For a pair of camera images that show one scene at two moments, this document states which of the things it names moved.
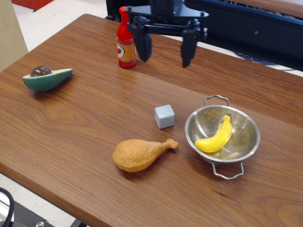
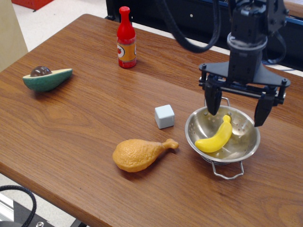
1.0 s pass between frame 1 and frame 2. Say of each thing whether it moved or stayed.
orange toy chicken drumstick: stayed
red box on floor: stayed
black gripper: moved
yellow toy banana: stayed
